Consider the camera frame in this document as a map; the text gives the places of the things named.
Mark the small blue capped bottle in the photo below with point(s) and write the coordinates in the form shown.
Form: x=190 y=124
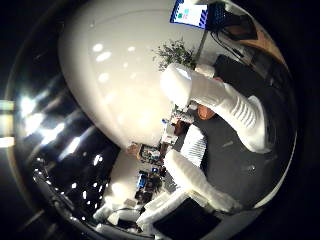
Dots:
x=164 y=120

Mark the computer monitor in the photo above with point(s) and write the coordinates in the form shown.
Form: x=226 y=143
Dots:
x=190 y=15

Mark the cluttered wooden shelf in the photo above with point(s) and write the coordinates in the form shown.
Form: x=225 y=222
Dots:
x=148 y=153

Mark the black laptop computer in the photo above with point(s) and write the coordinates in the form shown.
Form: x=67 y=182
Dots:
x=233 y=20

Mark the grey monitor stand pole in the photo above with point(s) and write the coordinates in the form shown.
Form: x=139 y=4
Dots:
x=201 y=46

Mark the green potted plant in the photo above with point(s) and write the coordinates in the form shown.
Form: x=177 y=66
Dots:
x=175 y=55

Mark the cluttered equipment rack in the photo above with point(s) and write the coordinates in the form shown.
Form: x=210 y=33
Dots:
x=146 y=185

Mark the red-brown bowl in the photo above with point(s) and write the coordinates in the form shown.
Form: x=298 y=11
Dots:
x=181 y=127

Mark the white box stack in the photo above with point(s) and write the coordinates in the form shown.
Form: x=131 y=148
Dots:
x=169 y=135

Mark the light brown wooden bowl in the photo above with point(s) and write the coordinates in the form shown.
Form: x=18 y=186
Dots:
x=205 y=112

